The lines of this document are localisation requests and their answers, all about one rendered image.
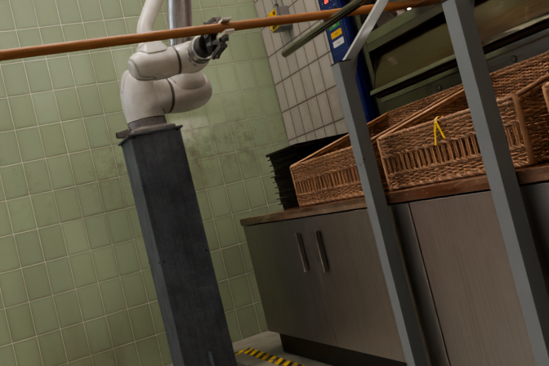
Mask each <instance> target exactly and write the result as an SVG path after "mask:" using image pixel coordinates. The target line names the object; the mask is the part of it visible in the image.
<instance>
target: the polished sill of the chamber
mask: <svg viewBox="0 0 549 366"><path fill-rule="evenodd" d="M442 1H443V0H424V1H422V2H420V3H418V4H417V5H416V6H414V7H412V8H410V9H408V10H407V11H405V12H404V13H402V14H400V15H399V16H396V17H395V18H394V19H392V20H390V21H388V22H387V23H385V24H384V25H382V26H380V27H379V28H377V29H375V30H374V31H372V32H371V33H370V34H369V36H368V38H367V39H366V43H367V45H368V44H370V43H371V42H374V41H376V40H377V39H379V38H381V37H382V36H384V35H386V34H388V33H389V32H391V31H393V30H394V29H397V28H399V27H400V26H401V25H404V24H405V23H407V22H409V21H410V20H412V19H414V18H416V17H417V16H419V15H421V14H422V13H424V12H426V11H428V10H430V9H431V8H433V7H435V6H437V5H439V4H440V3H441V2H442Z"/></svg>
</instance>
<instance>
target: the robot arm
mask: <svg viewBox="0 0 549 366"><path fill-rule="evenodd" d="M162 4H163V0H146V1H145V5H144V7H143V9H142V12H141V16H140V18H139V20H138V24H137V28H136V33H144V32H150V31H152V28H153V25H154V22H155V20H156V17H157V15H158V12H159V10H160V7H161V6H162ZM230 20H231V16H230V17H223V18H221V17H220V16H217V17H212V18H211V19H210V20H208V21H204V22H203V24H204V25H210V24H217V23H224V22H229V21H230ZM190 26H192V5H191V0H167V29H177V28H184V27H190ZM232 32H234V29H225V30H224V31H223V32H222V33H221V34H220V35H219V36H218V39H216V36H217V35H218V33H212V34H205V35H199V36H197V37H195V38H194V39H193V37H186V38H174V39H168V47H167V46H166V45H165V44H163V42H162V41H154V42H142V43H138V48H137V49H136V53H135V54H133V55H132V56H131V57H130V58H129V60H128V62H127V68H128V70H126V71H125V72H124V73H123V76H122V78H121V82H120V98H121V103H122V107H123V113H124V116H125V119H126V121H127V129H126V130H123V131H120V132H116V138H117V139H124V138H126V137H127V136H128V135H131V134H136V133H140V132H148V131H153V130H158V129H162V128H166V127H175V126H176V124H175V123H167V120H166V118H165V114H176V113H183V112H187V111H191V110H194V109H197V108H199V107H201V106H203V105H205V104H206V103H207V102H208V101H209V100H210V98H211V95H212V85H211V83H210V80H209V79H208V77H207V76H206V75H205V74H203V73H202V70H201V69H203V68H204V67H205V66H206V65H207V64H208V62H209V61H210V59H213V60H215V59H220V56H221V53H222V52H223V51H224V50H225V49H226V48H227V43H225V42H226V41H229V35H230V34H231V33H232ZM218 45H219V46H218Z"/></svg>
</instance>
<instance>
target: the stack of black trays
mask: <svg viewBox="0 0 549 366"><path fill-rule="evenodd" d="M347 134H349V133H348V132H347V133H343V134H339V135H335V136H328V137H325V138H320V139H316V140H312V141H305V142H301V143H297V144H294V145H290V146H288V147H286V148H283V149H281V150H277V151H275V152H273V153H270V154H267V155H266V157H267V158H269V157H270V160H268V161H271V164H273V165H270V167H272V166H273V168H274V171H271V172H274V174H275V176H272V177H271V178H274V180H275V182H273V183H276V184H277V186H278V187H275V188H279V192H278V193H276V194H279V197H280V202H281V204H283V208H291V207H296V206H299V204H298V201H297V194H296V191H295V187H294V184H293V180H292V174H291V171H290V166H291V165H293V164H294V163H297V162H299V161H301V160H302V159H303V158H306V157H308V156H309V155H311V154H313V153H314V152H316V151H318V150H320V149H322V148H323V147H325V146H327V145H330V144H331V143H333V142H334V141H337V140H338V139H340V138H342V137H344V136H345V135H347ZM286 196H287V197H286ZM277 200H278V199H277ZM281 204H279V205H281Z"/></svg>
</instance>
